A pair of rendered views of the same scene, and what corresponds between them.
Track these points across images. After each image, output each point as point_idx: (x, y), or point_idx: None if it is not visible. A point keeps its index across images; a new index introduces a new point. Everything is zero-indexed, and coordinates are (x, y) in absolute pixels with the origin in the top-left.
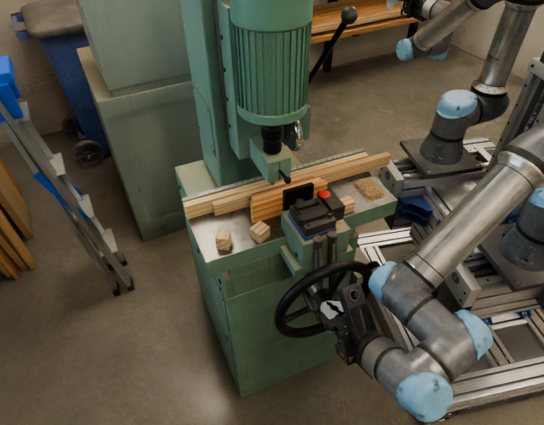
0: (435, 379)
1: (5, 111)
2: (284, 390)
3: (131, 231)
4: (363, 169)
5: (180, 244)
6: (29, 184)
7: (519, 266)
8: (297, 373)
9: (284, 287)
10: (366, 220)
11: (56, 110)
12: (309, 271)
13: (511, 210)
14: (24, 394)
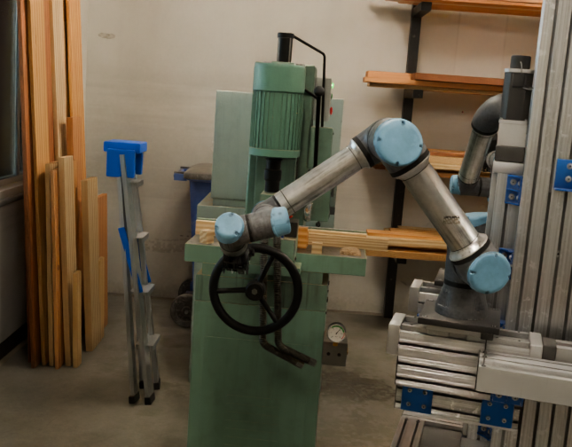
0: (234, 213)
1: (123, 168)
2: None
3: (182, 372)
4: (359, 245)
5: None
6: (117, 322)
7: (439, 313)
8: None
9: (248, 317)
10: (333, 269)
11: (183, 274)
12: (257, 272)
13: (340, 168)
14: (3, 427)
